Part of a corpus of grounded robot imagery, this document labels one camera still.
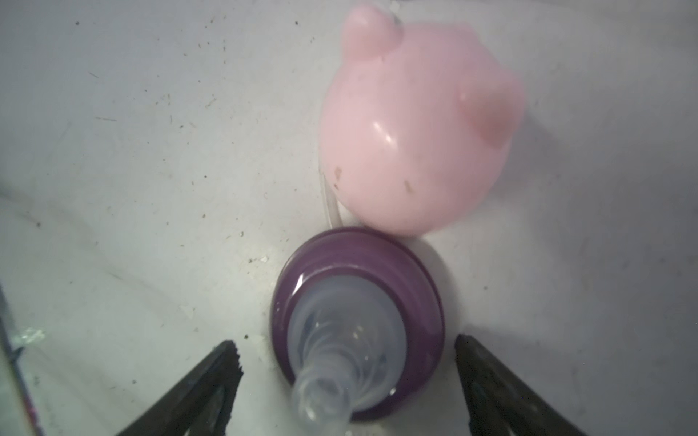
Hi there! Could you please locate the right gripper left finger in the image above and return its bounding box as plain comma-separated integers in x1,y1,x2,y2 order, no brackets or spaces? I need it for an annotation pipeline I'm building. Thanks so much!
119,341,244,436

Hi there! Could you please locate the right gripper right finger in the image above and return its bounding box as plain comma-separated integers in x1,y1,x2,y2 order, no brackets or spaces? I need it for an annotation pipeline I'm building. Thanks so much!
454,334,585,436

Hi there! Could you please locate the purple nipple collar front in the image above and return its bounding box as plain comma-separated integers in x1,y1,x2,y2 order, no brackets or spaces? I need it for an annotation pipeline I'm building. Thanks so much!
270,227,445,435

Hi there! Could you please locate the pink bottle cap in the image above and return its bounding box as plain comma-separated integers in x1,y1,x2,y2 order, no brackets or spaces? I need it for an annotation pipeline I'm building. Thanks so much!
319,5,525,236

